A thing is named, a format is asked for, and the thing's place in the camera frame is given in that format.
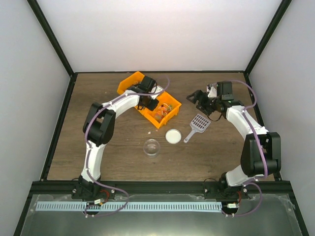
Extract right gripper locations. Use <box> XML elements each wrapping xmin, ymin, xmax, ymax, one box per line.
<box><xmin>187</xmin><ymin>90</ymin><xmax>221</xmax><ymax>116</ymax></box>

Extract white slotted scoop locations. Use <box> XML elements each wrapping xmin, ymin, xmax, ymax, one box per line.
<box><xmin>184</xmin><ymin>114</ymin><xmax>211</xmax><ymax>143</ymax></box>

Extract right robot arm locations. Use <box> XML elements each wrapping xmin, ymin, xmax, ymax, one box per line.
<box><xmin>184</xmin><ymin>81</ymin><xmax>281</xmax><ymax>198</ymax></box>

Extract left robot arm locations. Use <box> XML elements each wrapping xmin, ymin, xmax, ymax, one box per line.
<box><xmin>79</xmin><ymin>76</ymin><xmax>164</xmax><ymax>199</ymax></box>

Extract white jar lid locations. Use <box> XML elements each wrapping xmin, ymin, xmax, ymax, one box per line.
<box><xmin>165</xmin><ymin>129</ymin><xmax>182</xmax><ymax>144</ymax></box>

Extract clear plastic jar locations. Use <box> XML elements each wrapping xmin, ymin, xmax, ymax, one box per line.
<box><xmin>143</xmin><ymin>139</ymin><xmax>160</xmax><ymax>157</ymax></box>

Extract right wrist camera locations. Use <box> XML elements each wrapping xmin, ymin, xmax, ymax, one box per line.
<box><xmin>206</xmin><ymin>83</ymin><xmax>217</xmax><ymax>98</ymax></box>

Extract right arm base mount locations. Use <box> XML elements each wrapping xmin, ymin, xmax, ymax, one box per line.
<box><xmin>202</xmin><ymin>177</ymin><xmax>243</xmax><ymax>199</ymax></box>

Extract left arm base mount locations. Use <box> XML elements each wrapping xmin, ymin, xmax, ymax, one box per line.
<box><xmin>72</xmin><ymin>178</ymin><xmax>115</xmax><ymax>201</ymax></box>

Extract light blue cable duct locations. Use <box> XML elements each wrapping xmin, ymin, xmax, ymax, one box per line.
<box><xmin>35</xmin><ymin>201</ymin><xmax>222</xmax><ymax>213</ymax></box>

